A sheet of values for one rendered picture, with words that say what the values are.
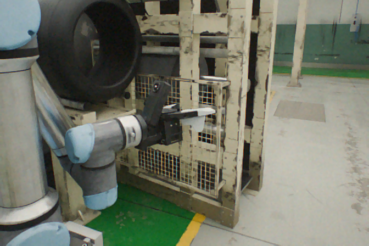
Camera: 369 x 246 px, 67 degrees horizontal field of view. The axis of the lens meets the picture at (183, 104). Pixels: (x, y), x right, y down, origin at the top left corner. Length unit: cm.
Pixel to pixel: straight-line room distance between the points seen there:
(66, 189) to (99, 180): 139
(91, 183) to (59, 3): 92
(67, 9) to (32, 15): 87
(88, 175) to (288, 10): 1004
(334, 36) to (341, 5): 94
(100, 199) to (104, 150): 11
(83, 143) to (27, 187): 12
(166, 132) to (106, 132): 15
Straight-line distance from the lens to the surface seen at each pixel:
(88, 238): 97
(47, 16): 138
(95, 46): 206
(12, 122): 53
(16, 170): 56
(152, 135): 69
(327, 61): 1039
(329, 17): 1041
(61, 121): 69
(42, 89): 67
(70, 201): 207
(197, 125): 71
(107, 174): 64
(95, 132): 60
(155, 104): 67
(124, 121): 63
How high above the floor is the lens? 128
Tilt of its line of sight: 15 degrees down
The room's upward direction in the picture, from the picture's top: straight up
